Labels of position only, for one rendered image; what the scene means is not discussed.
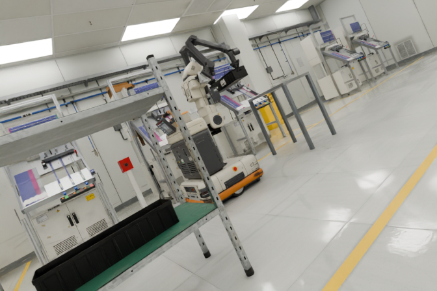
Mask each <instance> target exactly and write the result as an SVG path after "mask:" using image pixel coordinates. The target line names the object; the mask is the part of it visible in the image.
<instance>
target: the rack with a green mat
mask: <svg viewBox="0 0 437 291"><path fill-rule="evenodd" d="M146 60H147V61H148V64H149V66H150V68H151V70H152V72H153V75H154V77H155V79H156V81H157V83H158V85H159V87H157V88H153V89H151V90H146V91H144V92H141V93H138V94H136V93H135V91H134V89H133V87H132V86H130V87H128V88H127V91H128V93H129V96H128V97H124V98H121V99H118V100H115V101H111V102H109V103H105V104H102V105H99V106H96V107H92V108H89V109H86V110H82V111H80V112H76V113H74V114H70V115H67V116H64V117H61V118H57V119H55V120H51V121H47V122H45V123H41V124H38V125H35V126H32V127H28V128H26V129H22V130H19V131H16V132H13V133H9V134H6V135H3V136H0V168H1V167H3V166H7V165H9V164H12V163H14V162H17V161H20V160H23V159H25V158H28V157H31V156H33V155H37V154H39V153H42V152H44V151H47V150H50V149H53V148H55V147H58V146H61V145H64V144H67V143H69V142H73V141H74V140H78V139H80V138H83V137H86V136H88V135H91V134H94V133H97V132H100V131H102V130H105V129H108V128H110V127H113V126H115V125H119V124H121V123H124V122H127V121H129V120H132V119H135V118H138V117H140V119H141V121H142V123H143V126H144V128H145V130H146V132H147V133H148V136H149V138H150V140H151V142H152V145H153V147H154V149H155V151H156V153H157V156H158V157H159V160H160V161H161V164H162V166H163V168H164V170H165V173H166V175H167V177H168V179H169V181H170V184H171V185H172V187H173V189H174V192H175V194H176V196H177V198H178V201H179V203H180V205H178V206H177V207H175V208H174V210H175V212H176V214H177V217H178V219H179V222H178V223H177V224H175V225H173V226H172V227H171V228H169V229H167V230H166V231H164V232H163V233H161V234H160V235H158V236H156V237H155V238H154V239H152V240H150V241H149V242H148V243H146V244H144V245H143V246H142V247H140V248H138V249H137V250H135V251H134V252H132V253H131V254H129V255H128V256H126V257H125V258H123V259H122V260H120V261H119V262H117V263H116V264H114V265H112V266H111V267H110V268H108V269H106V270H105V271H104V272H102V273H100V274H99V275H97V276H96V277H95V278H93V279H91V280H90V281H89V282H87V283H85V284H84V285H82V286H80V287H79V288H78V289H76V290H74V291H111V290H112V289H113V288H115V287H116V286H118V285H119V284H120V283H122V282H124V281H125V280H126V279H128V278H129V277H131V276H132V275H133V274H135V273H136V272H138V271H139V270H140V269H142V268H143V267H145V266H146V265H147V264H149V263H150V262H151V261H153V260H155V259H156V258H157V257H159V256H160V255H162V254H163V253H164V252H166V251H167V250H169V249H170V248H171V247H173V246H174V245H176V244H177V243H178V242H180V241H182V240H183V239H184V238H186V237H187V236H189V235H190V234H191V233H194V235H195V237H196V239H197V241H198V243H199V245H200V247H201V250H202V252H203V254H204V257H205V258H209V257H210V256H211V254H210V252H209V250H208V248H207V246H206V244H205V241H204V239H203V237H202V235H201V233H200V230H199V228H200V227H201V226H202V225H204V224H205V223H207V222H208V221H209V220H211V219H212V218H214V217H215V216H217V215H219V216H220V219H221V221H222V223H223V225H224V228H225V230H226V232H227V234H228V236H229V238H230V240H231V242H232V244H233V247H234V249H235V251H236V253H237V256H238V257H239V260H240V261H241V264H242V266H243V268H244V271H245V273H246V276H247V277H251V276H252V275H254V269H253V267H252V266H251V264H250V261H249V259H248V257H247V255H246V253H245V251H244V249H243V247H242V244H241V242H240V240H239V238H238V236H237V233H236V232H235V229H234V227H233V225H232V223H231V221H230V218H229V216H228V214H227V212H226V209H225V208H224V205H223V204H222V201H221V199H220V197H219V195H218V193H217V190H216V188H215V186H214V184H213V181H212V180H211V178H210V176H209V173H208V171H207V169H206V167H205V164H204V162H203V160H202V158H201V156H200V154H199V152H198V150H197V147H196V145H195V143H194V141H193V139H192V136H191V134H190V132H189V130H188V128H187V126H186V124H185V121H184V119H183V117H182V115H181V112H180V111H179V108H178V106H177V104H176V102H175V100H174V98H173V96H172V93H171V91H170V88H169V87H168V85H167V83H166V81H165V78H164V76H163V74H162V72H161V70H160V67H159V65H158V63H157V61H156V59H155V57H154V55H153V54H152V55H148V56H147V57H146ZM163 96H164V98H165V100H166V103H167V105H168V107H169V109H170V111H171V113H172V115H173V117H174V120H175V122H176V124H177V126H178V129H179V131H180V133H181V135H182V137H183V139H184V141H185V143H186V145H187V148H188V150H189V152H190V154H191V157H192V159H193V160H194V163H195V165H196V167H197V169H198V171H199V174H200V176H201V178H202V180H203V182H204V184H205V187H206V188H207V191H208V193H209V195H210V197H211V199H212V202H213V203H191V202H186V200H185V198H184V197H183V194H182V192H181V190H180V188H179V185H178V183H177V181H176V179H175V177H174V174H173V173H172V170H171V169H170V166H169V164H168V162H167V160H166V158H165V155H164V153H163V151H162V149H161V146H160V145H159V142H158V141H157V138H156V136H155V134H154V132H153V130H152V127H151V125H150V123H149V121H148V119H147V117H146V115H145V113H147V111H149V109H151V108H152V107H153V106H154V105H155V104H156V103H157V102H158V101H159V100H160V99H161V98H162V97H163Z"/></svg>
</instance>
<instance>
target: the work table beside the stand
mask: <svg viewBox="0 0 437 291"><path fill-rule="evenodd" d="M304 76H305V77H306V79H307V81H308V84H309V86H310V88H311V90H312V92H313V94H314V96H315V99H316V101H317V103H318V106H319V108H320V109H321V112H322V114H323V116H324V119H325V121H326V123H327V125H328V128H329V129H330V132H331V134H332V135H335V134H337V133H336V130H335V128H334V126H333V124H332V122H331V120H330V117H329V115H328V113H327V111H326V109H325V107H324V104H323V102H322V100H321V97H320V95H319V93H318V91H317V89H316V87H315V85H314V82H313V80H312V78H311V75H310V73H309V72H306V73H303V74H302V75H299V76H297V77H294V78H292V79H289V80H288V81H285V82H283V83H281V84H279V85H277V86H275V87H273V88H271V89H269V90H267V91H265V92H263V93H262V94H259V95H257V96H256V97H253V98H252V99H249V100H248V102H249V104H250V107H251V109H252V111H253V113H254V115H255V117H256V119H257V121H258V124H259V126H260V128H261V131H262V133H263V135H264V137H265V139H266V141H267V143H268V145H269V148H270V150H271V152H272V155H276V154H277V153H276V151H275V149H274V146H273V144H272V142H271V140H270V138H269V135H268V134H267V131H266V129H265V127H264V125H263V122H262V120H261V118H260V116H259V114H258V112H257V110H256V107H255V105H254V103H253V100H255V99H258V98H260V97H263V96H264V95H267V94H269V93H271V95H272V97H273V99H274V102H275V103H276V106H277V108H278V110H279V112H280V115H281V117H282V119H283V121H284V123H285V126H286V127H287V130H288V132H289V134H290V137H291V139H292V141H293V143H296V142H297V139H296V138H295V135H294V133H293V131H292V129H291V127H290V124H289V122H288V120H287V118H286V116H285V114H284V111H283V109H282V107H281V105H280V102H279V100H278V98H277V96H276V94H275V92H274V91H275V90H277V89H279V88H282V90H283V91H284V94H285V96H286V98H287V100H288V102H289V105H290V107H291V109H292V111H293V114H294V115H295V117H296V120H297V122H298V124H299V127H300V129H301V131H302V133H303V135H304V137H305V139H306V142H307V144H308V146H309V148H310V150H312V149H315V147H314V144H313V142H312V140H311V138H310V136H309V134H308V132H307V129H306V127H305V125H304V122H303V120H302V118H301V117H300V114H299V112H298V110H297V107H296V105H295V103H294V101H293V98H292V97H291V94H290V92H289V90H288V88H287V84H290V83H292V82H294V81H296V80H298V79H300V78H302V77H304Z"/></svg>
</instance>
